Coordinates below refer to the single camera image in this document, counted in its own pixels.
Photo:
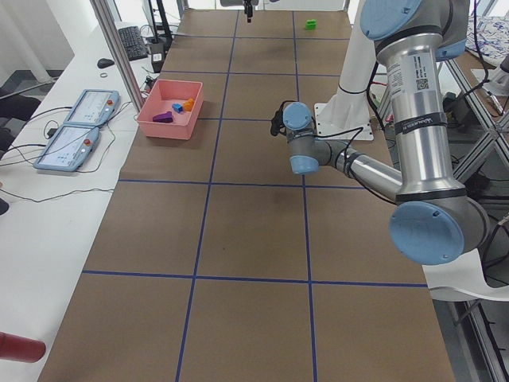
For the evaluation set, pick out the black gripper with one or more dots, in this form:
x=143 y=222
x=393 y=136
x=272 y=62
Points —
x=275 y=122
x=248 y=7

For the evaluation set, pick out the green block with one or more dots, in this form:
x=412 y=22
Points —
x=311 y=24

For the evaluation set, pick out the orange block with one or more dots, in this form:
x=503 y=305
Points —
x=189 y=104

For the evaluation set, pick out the small blue block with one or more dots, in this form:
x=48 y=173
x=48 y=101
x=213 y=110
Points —
x=177 y=107

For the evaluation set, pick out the purple block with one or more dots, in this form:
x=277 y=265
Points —
x=166 y=117

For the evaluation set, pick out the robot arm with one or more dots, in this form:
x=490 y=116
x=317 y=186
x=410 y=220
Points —
x=434 y=221
x=231 y=3

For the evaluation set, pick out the black labelled box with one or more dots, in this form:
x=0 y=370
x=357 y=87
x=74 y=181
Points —
x=157 y=56

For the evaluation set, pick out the pink plastic box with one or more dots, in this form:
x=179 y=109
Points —
x=160 y=99

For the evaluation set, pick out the black keyboard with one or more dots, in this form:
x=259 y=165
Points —
x=133 y=43

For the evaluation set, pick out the black computer mouse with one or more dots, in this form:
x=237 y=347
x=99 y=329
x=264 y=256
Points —
x=105 y=63

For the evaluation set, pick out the far teach pendant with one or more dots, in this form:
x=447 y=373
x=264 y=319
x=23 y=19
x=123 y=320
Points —
x=93 y=108

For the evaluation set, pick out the teach pendant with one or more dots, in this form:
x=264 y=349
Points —
x=93 y=108
x=68 y=149

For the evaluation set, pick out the near teach pendant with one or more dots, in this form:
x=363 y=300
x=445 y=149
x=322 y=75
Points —
x=68 y=149

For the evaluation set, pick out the red cylinder bottle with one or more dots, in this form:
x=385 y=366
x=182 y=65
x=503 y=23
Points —
x=22 y=349

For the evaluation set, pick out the white camera stand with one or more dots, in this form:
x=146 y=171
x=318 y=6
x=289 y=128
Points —
x=347 y=114

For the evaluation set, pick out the aluminium frame post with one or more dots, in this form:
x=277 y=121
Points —
x=106 y=22

